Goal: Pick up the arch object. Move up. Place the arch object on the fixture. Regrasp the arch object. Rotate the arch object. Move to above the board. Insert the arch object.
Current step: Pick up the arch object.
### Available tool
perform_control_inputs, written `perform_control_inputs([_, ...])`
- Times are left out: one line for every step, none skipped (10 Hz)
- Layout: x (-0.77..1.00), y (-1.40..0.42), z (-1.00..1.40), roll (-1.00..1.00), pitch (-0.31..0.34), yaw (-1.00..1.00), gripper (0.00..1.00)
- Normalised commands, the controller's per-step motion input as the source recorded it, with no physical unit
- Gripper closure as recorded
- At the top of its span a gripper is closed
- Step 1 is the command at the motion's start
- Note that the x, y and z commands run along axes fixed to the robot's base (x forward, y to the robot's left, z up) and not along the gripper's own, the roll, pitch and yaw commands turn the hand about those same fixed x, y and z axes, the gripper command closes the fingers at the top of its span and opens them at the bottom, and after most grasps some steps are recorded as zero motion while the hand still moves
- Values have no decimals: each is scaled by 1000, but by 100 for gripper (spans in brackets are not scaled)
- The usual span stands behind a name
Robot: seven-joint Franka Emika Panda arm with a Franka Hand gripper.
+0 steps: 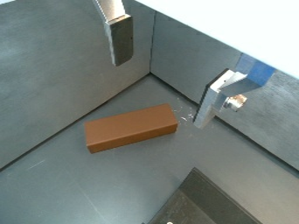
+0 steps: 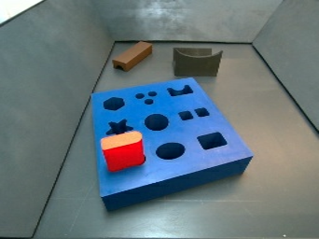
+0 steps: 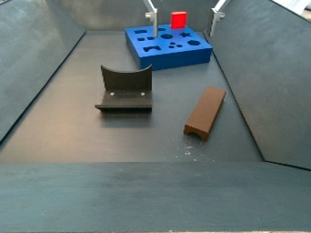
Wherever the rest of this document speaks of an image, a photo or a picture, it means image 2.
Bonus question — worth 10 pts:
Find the brown arch block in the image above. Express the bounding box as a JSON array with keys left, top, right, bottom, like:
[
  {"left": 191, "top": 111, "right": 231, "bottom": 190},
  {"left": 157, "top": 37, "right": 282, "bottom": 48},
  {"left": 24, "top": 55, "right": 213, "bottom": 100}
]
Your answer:
[{"left": 112, "top": 41, "right": 152, "bottom": 72}]

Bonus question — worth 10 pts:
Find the red block with tan top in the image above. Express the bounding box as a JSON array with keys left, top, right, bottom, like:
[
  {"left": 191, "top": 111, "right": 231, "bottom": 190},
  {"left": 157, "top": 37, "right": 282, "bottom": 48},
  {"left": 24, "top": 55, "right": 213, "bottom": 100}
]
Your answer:
[{"left": 101, "top": 131, "right": 144, "bottom": 172}]

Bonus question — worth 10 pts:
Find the dark grey curved fixture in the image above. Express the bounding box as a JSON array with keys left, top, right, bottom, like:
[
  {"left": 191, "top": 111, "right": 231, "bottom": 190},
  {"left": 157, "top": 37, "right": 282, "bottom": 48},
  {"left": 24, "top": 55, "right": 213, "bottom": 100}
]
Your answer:
[{"left": 173, "top": 48, "right": 223, "bottom": 77}]

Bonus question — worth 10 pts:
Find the blue foam shape-sorter board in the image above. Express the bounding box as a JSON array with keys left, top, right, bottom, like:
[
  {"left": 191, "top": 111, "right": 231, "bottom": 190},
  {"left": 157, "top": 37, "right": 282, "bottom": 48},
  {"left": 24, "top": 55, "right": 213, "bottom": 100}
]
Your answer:
[{"left": 91, "top": 77, "right": 253, "bottom": 210}]

